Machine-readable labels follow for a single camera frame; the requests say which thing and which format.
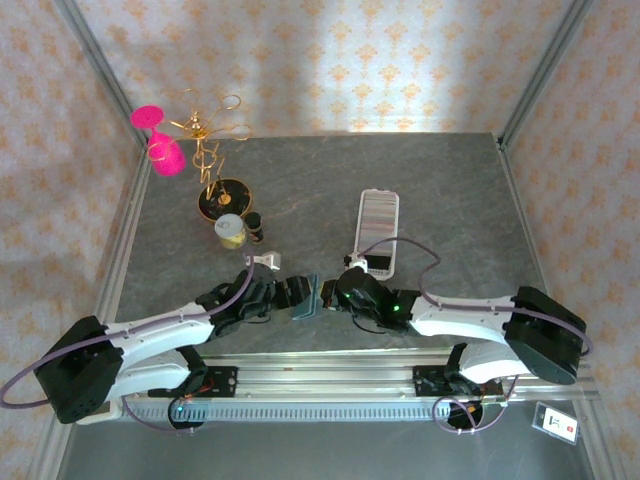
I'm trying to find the stack of plastic cards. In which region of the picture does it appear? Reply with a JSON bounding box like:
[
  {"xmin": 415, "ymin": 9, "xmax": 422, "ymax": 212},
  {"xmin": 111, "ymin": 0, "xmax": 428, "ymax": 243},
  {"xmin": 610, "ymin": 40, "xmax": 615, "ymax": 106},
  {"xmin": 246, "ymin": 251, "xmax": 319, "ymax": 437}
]
[{"xmin": 359, "ymin": 192, "xmax": 397, "ymax": 256}]

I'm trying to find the small dark bottle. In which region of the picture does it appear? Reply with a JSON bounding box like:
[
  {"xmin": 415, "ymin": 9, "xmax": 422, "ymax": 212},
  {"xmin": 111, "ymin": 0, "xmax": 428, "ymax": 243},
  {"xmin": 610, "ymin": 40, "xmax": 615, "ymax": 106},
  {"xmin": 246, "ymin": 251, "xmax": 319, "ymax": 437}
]
[{"xmin": 244, "ymin": 211, "xmax": 265, "ymax": 246}]

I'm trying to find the yellow can with white lid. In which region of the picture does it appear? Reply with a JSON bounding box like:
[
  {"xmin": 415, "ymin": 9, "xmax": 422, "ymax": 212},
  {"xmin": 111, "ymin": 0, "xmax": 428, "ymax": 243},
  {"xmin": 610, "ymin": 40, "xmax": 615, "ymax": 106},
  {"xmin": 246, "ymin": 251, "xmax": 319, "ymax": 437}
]
[{"xmin": 214, "ymin": 213, "xmax": 249, "ymax": 250}]

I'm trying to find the pink wine glass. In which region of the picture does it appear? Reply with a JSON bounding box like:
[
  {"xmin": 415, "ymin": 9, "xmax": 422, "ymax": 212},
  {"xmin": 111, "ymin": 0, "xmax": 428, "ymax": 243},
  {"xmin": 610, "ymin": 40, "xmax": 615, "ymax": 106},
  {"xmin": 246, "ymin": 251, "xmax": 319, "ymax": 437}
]
[{"xmin": 130, "ymin": 104, "xmax": 187, "ymax": 179}]

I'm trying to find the white tag with red mark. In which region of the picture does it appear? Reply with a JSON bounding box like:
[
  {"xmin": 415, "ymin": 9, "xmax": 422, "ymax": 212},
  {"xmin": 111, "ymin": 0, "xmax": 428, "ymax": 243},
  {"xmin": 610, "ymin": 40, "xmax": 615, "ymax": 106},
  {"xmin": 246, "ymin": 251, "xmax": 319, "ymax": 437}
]
[{"xmin": 532, "ymin": 401, "xmax": 581, "ymax": 445}]

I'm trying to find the purple cable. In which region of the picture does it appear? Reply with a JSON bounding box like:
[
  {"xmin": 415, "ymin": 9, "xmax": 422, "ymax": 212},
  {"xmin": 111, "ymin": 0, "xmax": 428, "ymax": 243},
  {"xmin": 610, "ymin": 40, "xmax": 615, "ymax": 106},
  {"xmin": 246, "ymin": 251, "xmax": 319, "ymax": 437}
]
[
  {"xmin": 349, "ymin": 237, "xmax": 595, "ymax": 374},
  {"xmin": 121, "ymin": 397, "xmax": 206, "ymax": 436},
  {"xmin": 432, "ymin": 374, "xmax": 519, "ymax": 436},
  {"xmin": 0, "ymin": 253, "xmax": 257, "ymax": 409}
]

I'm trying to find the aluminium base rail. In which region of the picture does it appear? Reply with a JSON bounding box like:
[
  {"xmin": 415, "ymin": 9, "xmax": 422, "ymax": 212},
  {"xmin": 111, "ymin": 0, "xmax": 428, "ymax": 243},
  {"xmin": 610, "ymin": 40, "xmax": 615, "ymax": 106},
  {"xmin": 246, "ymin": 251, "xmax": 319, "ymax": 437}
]
[{"xmin": 144, "ymin": 348, "xmax": 599, "ymax": 404}]

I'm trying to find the gold wire glass rack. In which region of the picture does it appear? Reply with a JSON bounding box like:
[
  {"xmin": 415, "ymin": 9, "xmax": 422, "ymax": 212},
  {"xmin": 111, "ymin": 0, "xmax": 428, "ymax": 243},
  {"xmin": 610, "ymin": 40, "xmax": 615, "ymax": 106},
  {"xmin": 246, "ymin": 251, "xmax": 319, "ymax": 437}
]
[{"xmin": 169, "ymin": 88, "xmax": 254, "ymax": 224}]

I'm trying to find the grey slotted cable duct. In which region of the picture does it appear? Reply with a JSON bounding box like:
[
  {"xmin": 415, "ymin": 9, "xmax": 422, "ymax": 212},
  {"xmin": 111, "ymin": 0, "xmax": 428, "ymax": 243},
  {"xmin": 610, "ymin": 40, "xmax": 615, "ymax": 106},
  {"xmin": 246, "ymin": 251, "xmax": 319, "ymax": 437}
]
[{"xmin": 117, "ymin": 399, "xmax": 451, "ymax": 424}]

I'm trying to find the aluminium table side rail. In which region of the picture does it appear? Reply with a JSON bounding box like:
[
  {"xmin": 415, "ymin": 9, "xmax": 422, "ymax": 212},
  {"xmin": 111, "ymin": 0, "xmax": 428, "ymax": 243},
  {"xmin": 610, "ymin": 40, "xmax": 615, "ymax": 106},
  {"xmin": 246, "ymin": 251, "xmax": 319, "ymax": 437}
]
[
  {"xmin": 495, "ymin": 137, "xmax": 571, "ymax": 361},
  {"xmin": 92, "ymin": 144, "xmax": 154, "ymax": 334}
]

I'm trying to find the aluminium frame post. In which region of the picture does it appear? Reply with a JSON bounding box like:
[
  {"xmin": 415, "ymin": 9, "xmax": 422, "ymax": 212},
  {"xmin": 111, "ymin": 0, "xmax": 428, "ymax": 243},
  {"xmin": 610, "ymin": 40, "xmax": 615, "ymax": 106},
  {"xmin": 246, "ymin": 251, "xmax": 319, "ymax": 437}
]
[
  {"xmin": 29, "ymin": 422, "xmax": 76, "ymax": 480},
  {"xmin": 574, "ymin": 397, "xmax": 629, "ymax": 480},
  {"xmin": 54, "ymin": 0, "xmax": 151, "ymax": 151},
  {"xmin": 499, "ymin": 0, "xmax": 596, "ymax": 147}
]

